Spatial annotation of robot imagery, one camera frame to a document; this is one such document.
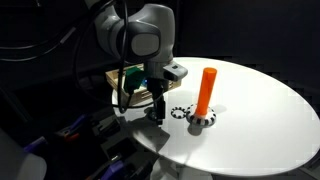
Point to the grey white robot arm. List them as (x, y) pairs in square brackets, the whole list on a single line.
[(150, 20)]

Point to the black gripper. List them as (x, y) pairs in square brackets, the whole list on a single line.
[(156, 87)]

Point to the black purple equipment pile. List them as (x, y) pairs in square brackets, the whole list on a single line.
[(110, 146)]

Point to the white rounded object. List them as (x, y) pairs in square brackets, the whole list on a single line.
[(18, 160)]

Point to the orange cylindrical peg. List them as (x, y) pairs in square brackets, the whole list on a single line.
[(206, 90)]

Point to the light wooden slatted tray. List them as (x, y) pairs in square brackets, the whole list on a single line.
[(140, 97)]

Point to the green wrist camera box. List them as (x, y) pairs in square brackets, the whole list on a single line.
[(134, 78)]

